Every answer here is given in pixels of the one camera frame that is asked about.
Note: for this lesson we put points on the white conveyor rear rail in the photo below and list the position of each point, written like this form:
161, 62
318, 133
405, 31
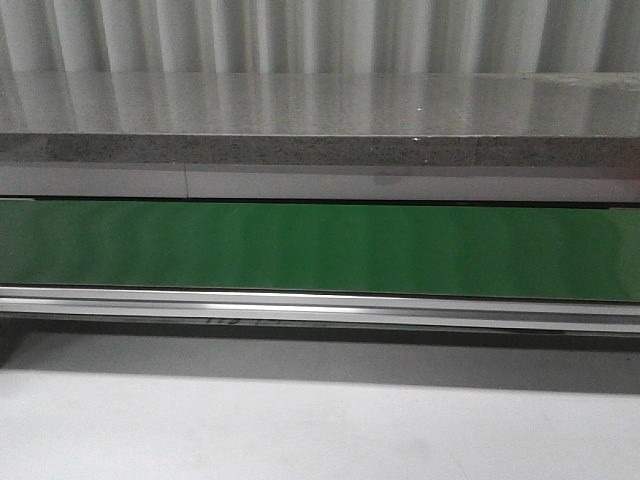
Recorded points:
191, 181

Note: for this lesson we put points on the green conveyor belt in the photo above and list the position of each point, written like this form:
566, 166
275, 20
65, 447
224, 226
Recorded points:
475, 251

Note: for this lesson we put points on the white pleated curtain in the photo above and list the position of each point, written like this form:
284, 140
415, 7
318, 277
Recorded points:
321, 36

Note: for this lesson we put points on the aluminium conveyor front rail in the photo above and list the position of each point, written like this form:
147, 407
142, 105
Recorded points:
314, 309

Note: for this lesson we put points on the grey stone counter slab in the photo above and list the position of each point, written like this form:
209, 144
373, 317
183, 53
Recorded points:
411, 120

